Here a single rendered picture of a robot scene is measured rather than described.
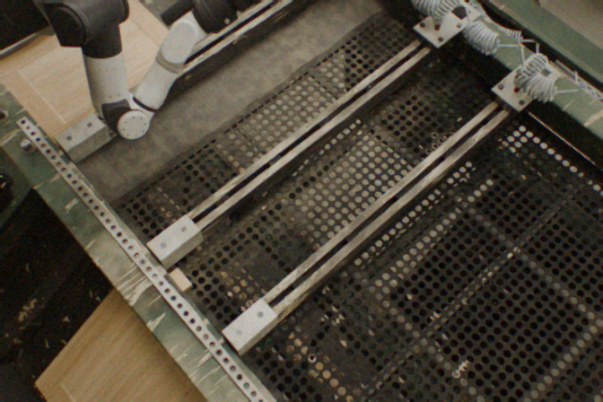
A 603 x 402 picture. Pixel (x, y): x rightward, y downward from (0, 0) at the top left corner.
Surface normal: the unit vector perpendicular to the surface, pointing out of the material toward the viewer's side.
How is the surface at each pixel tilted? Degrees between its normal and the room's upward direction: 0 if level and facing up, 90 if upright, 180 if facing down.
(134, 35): 59
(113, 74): 90
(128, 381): 90
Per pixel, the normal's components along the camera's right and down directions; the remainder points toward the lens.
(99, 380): -0.36, -0.07
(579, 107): 0.01, -0.44
